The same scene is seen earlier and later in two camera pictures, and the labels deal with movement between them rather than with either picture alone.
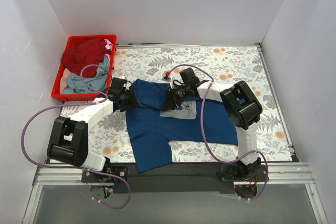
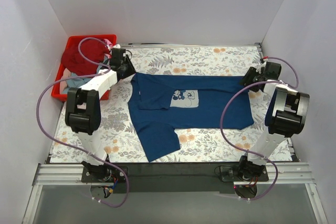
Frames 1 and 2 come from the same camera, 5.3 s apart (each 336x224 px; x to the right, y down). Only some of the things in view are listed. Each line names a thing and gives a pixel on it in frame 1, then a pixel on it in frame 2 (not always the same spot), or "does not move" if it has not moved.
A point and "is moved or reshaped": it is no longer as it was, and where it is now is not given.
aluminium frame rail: x=284 y=175 does not move
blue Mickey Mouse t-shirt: x=150 y=128 is moved or reshaped
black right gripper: x=172 y=98 -> x=251 y=77
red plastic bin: x=56 y=90 does not move
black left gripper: x=127 y=100 -> x=127 y=67
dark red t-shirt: x=91 y=52 does not move
